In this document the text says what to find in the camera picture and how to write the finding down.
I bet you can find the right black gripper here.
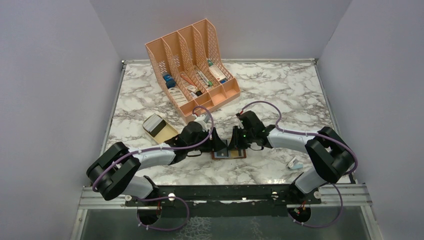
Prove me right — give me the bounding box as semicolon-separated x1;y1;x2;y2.
228;125;255;150

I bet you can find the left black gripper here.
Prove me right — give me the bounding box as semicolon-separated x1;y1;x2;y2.
187;127;226;153

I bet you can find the gold credit card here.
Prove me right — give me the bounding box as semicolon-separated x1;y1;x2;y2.
230;150;245;159

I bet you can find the black credit card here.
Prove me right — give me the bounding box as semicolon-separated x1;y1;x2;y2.
215;149;230;159

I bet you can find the brown leather card holder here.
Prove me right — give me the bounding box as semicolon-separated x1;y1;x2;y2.
211;148;247;160

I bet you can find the stack of credit cards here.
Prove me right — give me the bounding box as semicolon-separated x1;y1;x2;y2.
142;113;167;137

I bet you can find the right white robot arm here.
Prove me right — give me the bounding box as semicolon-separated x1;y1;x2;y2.
228;110;355;204

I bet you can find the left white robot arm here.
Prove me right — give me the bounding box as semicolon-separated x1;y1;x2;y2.
86;121;227;206

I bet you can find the tan oval tray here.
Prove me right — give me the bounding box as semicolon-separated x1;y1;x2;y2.
144;120;179;144

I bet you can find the white labelled box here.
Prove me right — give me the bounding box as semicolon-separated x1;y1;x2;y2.
168;87;188;107

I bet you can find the small white blue object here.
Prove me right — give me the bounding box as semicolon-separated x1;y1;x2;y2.
286;157;303;170

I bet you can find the red white box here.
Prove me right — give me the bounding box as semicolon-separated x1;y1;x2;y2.
209;64;228;84

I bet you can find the pink plastic file organizer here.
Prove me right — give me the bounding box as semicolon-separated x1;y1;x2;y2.
145;19;241;123

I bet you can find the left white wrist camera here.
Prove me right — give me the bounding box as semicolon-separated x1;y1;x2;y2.
194;114;211;132

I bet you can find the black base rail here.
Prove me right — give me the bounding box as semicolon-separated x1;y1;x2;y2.
125;184;322;218

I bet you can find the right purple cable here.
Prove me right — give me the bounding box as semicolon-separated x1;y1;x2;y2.
238;100;359;229

